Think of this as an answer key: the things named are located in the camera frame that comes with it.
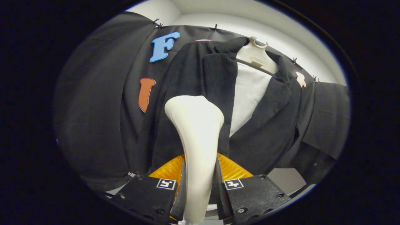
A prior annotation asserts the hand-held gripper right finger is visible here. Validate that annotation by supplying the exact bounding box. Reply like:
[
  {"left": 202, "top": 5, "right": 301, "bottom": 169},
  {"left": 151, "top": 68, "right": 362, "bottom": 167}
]
[{"left": 216, "top": 153, "right": 292, "bottom": 224}]

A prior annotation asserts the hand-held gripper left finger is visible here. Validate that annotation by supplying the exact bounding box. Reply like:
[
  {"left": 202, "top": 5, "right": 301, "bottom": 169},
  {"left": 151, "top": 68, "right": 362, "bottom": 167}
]
[{"left": 112, "top": 155, "right": 188, "bottom": 224}]

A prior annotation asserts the white garment steamer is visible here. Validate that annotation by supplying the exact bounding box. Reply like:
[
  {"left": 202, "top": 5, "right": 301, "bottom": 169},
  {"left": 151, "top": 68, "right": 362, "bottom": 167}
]
[{"left": 165, "top": 95, "right": 225, "bottom": 224}]

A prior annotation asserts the black suit jacket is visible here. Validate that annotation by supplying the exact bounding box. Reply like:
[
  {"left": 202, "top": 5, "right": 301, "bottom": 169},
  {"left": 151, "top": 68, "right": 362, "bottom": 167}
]
[{"left": 150, "top": 37, "right": 314, "bottom": 175}]

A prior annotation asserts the white shirt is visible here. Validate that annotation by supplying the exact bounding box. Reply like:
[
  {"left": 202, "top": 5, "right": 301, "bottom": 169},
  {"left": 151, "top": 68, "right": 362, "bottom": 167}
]
[{"left": 230, "top": 61, "right": 278, "bottom": 138}]

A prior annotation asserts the beige cabinet with grey top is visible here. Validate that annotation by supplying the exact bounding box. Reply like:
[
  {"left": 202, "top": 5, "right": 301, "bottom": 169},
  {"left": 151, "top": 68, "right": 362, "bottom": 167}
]
[{"left": 267, "top": 168, "right": 307, "bottom": 196}]

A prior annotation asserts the black backdrop cloth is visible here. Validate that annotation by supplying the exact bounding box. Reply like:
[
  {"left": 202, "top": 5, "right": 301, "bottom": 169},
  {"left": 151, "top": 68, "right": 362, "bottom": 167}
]
[{"left": 53, "top": 12, "right": 350, "bottom": 193}]

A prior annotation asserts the cream plastic torso hanger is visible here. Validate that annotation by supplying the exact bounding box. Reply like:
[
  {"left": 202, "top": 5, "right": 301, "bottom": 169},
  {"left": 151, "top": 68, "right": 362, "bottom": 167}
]
[{"left": 236, "top": 36, "right": 278, "bottom": 76}]

